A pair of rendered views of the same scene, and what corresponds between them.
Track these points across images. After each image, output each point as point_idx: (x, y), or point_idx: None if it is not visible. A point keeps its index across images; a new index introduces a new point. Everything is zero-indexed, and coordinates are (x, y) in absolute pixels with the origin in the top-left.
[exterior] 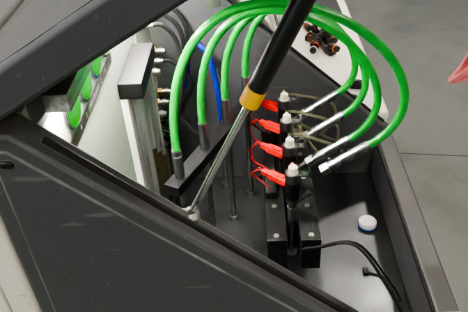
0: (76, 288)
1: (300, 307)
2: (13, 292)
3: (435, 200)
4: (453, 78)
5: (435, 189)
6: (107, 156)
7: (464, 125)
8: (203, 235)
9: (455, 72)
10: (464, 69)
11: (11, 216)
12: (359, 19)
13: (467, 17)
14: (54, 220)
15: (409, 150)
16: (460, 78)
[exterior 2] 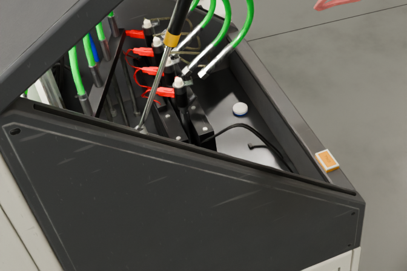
0: (71, 209)
1: (228, 172)
2: (24, 227)
3: (280, 77)
4: None
5: (277, 66)
6: None
7: (287, 2)
8: (154, 142)
9: None
10: None
11: (19, 169)
12: None
13: None
14: (52, 162)
15: (246, 39)
16: None
